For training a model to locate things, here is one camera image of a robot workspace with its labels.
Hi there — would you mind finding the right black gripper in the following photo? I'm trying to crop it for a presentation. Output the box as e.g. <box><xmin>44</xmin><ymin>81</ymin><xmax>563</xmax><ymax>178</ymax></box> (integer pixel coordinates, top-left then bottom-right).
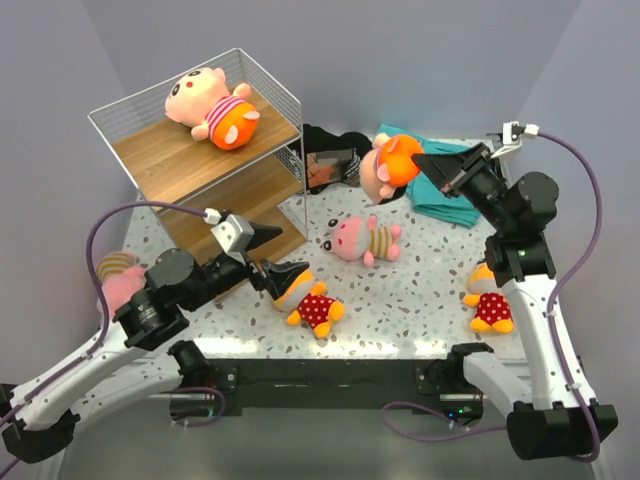
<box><xmin>412</xmin><ymin>142</ymin><xmax>514</xmax><ymax>233</ymax></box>

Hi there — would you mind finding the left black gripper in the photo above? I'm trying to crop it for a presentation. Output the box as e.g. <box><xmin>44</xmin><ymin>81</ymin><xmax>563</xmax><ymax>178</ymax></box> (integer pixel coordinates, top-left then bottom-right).
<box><xmin>182</xmin><ymin>222</ymin><xmax>309</xmax><ymax>312</ymax></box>

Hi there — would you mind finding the large black-haired boy plush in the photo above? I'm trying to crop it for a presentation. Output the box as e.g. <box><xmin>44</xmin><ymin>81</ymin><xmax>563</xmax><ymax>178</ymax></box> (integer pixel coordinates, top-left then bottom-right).
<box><xmin>164</xmin><ymin>67</ymin><xmax>260</xmax><ymax>151</ymax></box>

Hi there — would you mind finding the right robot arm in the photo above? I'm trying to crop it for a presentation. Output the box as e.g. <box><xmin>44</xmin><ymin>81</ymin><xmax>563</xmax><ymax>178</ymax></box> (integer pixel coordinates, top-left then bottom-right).
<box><xmin>412</xmin><ymin>144</ymin><xmax>618</xmax><ymax>463</ymax></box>

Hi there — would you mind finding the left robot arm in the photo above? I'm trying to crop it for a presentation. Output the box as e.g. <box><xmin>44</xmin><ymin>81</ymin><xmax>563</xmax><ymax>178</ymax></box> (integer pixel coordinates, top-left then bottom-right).
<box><xmin>1</xmin><ymin>215</ymin><xmax>309</xmax><ymax>464</ymax></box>

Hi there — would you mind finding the teal folded cloth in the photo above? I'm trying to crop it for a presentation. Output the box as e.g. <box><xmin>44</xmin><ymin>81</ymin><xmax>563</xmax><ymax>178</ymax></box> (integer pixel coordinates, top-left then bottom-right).
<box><xmin>377</xmin><ymin>124</ymin><xmax>481</xmax><ymax>228</ymax></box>

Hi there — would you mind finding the yellow frog plush centre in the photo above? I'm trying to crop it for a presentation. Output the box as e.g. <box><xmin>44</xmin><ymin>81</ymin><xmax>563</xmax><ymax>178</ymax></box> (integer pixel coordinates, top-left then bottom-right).
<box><xmin>273</xmin><ymin>269</ymin><xmax>345</xmax><ymax>339</ymax></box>

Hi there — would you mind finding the yellow frog plush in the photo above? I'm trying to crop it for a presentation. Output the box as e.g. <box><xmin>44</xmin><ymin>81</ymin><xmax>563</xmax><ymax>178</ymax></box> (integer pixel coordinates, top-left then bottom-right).
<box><xmin>463</xmin><ymin>261</ymin><xmax>514</xmax><ymax>334</ymax></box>
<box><xmin>273</xmin><ymin>269</ymin><xmax>345</xmax><ymax>339</ymax></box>

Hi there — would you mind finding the pink frog plush centre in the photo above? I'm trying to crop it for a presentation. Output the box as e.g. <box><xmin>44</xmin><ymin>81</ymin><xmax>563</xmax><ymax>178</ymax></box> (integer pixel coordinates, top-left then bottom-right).
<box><xmin>322</xmin><ymin>214</ymin><xmax>403</xmax><ymax>267</ymax></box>

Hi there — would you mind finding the pink frog plush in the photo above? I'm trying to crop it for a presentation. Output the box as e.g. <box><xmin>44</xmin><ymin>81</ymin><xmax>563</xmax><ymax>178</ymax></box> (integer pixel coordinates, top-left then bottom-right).
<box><xmin>322</xmin><ymin>214</ymin><xmax>403</xmax><ymax>267</ymax></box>
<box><xmin>96</xmin><ymin>251</ymin><xmax>146</xmax><ymax>319</ymax></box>

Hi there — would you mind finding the black printed garment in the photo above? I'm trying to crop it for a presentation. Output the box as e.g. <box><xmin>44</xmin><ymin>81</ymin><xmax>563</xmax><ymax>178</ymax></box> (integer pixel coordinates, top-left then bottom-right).
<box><xmin>302</xmin><ymin>124</ymin><xmax>372</xmax><ymax>194</ymax></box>

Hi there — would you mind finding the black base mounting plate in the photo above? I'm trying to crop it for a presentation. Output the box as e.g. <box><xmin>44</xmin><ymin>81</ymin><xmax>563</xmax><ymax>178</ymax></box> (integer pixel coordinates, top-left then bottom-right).
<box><xmin>169</xmin><ymin>357</ymin><xmax>486</xmax><ymax>419</ymax></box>

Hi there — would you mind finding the pink frog plush left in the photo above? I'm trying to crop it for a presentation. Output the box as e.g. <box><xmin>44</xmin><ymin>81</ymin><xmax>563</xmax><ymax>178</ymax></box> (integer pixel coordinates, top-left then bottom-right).
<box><xmin>96</xmin><ymin>251</ymin><xmax>146</xmax><ymax>319</ymax></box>

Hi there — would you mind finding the yellow frog plush right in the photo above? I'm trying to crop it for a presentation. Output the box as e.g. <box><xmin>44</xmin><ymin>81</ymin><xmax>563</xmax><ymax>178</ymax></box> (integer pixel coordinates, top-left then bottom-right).
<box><xmin>463</xmin><ymin>261</ymin><xmax>514</xmax><ymax>334</ymax></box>

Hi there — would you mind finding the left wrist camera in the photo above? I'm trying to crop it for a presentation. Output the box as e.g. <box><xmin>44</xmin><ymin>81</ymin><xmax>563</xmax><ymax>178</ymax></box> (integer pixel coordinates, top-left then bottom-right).
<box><xmin>211</xmin><ymin>214</ymin><xmax>255</xmax><ymax>255</ymax></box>

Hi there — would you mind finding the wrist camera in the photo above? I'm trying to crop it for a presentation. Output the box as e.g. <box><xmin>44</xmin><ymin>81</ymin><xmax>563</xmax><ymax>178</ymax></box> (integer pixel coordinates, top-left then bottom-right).
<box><xmin>492</xmin><ymin>121</ymin><xmax>539</xmax><ymax>158</ymax></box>
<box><xmin>211</xmin><ymin>214</ymin><xmax>255</xmax><ymax>255</ymax></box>

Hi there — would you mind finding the aluminium frame rail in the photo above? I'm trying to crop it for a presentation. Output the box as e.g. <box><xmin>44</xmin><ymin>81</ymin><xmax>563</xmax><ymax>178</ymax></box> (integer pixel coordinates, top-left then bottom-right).
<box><xmin>486</xmin><ymin>132</ymin><xmax>513</xmax><ymax>184</ymax></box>

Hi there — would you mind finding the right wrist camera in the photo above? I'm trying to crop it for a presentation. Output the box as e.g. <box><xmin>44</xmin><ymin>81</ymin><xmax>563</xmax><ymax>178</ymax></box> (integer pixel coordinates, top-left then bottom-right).
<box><xmin>492</xmin><ymin>121</ymin><xmax>539</xmax><ymax>158</ymax></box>

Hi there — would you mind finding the white wire wooden shelf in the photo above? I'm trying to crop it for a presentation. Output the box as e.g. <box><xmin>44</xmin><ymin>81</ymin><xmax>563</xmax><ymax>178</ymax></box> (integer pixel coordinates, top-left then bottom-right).
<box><xmin>89</xmin><ymin>48</ymin><xmax>308</xmax><ymax>262</ymax></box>

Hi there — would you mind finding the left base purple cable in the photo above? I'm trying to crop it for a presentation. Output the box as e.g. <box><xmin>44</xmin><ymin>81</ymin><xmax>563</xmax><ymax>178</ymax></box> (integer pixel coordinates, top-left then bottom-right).
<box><xmin>169</xmin><ymin>385</ymin><xmax>227</xmax><ymax>429</ymax></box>

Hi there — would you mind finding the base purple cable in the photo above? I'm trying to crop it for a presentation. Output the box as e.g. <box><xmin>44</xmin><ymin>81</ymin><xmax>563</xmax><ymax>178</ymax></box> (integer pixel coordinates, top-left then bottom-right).
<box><xmin>169</xmin><ymin>385</ymin><xmax>227</xmax><ymax>429</ymax></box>
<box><xmin>382</xmin><ymin>402</ymin><xmax>509</xmax><ymax>444</ymax></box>

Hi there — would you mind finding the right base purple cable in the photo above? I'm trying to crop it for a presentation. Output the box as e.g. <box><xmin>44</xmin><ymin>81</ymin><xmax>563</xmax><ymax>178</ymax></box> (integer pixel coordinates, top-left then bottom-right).
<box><xmin>382</xmin><ymin>402</ymin><xmax>509</xmax><ymax>444</ymax></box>

